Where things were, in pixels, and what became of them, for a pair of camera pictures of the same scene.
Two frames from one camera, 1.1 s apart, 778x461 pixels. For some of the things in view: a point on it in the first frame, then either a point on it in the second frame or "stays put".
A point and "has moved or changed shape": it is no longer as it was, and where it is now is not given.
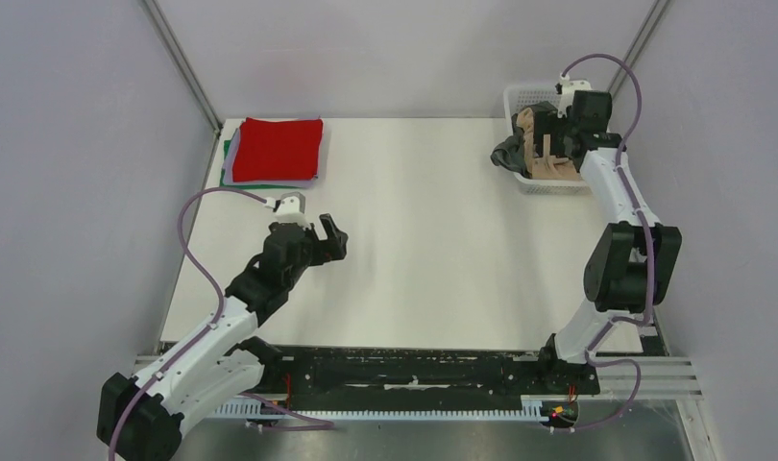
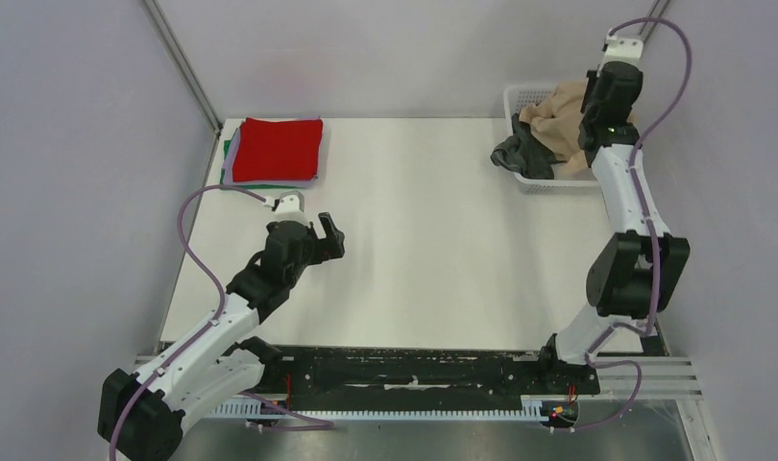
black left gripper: (321, 247) stays put
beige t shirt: (547, 166) has moved or changed shape
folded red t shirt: (278, 149) stays put
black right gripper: (540, 118) -> (592, 84)
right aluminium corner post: (633, 53) stays put
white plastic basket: (522, 96) stays put
